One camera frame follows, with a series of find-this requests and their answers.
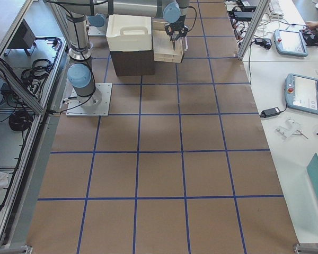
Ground aluminium frame post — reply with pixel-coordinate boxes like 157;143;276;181
237;0;269;60

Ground white foam box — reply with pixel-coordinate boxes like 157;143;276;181
106;14;152;52

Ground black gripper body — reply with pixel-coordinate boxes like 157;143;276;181
165;21;188;39

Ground orange grey scissors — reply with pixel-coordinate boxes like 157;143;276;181
171;34;175;51

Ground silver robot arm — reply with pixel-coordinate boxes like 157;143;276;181
87;13;107;28
51;1;189;108

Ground clear plastic bracket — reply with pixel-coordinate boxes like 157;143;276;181
276;117;308;140

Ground black monitor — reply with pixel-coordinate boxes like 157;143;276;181
4;19;36;56

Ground blue teach pendant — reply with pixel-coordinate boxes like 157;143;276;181
273;29;308;57
285;74;318;115

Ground coiled black cables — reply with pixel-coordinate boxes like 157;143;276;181
8;110;34;132

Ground small black power brick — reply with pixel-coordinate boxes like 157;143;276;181
260;107;281;118

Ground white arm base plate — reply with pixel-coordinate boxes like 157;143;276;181
66;83;112;117

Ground dark brown wooden cabinet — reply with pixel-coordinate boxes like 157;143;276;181
110;50;155;77

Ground near blue teach pendant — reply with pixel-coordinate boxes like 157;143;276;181
285;74;318;115

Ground far blue teach pendant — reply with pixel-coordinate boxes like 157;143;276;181
273;29;308;57

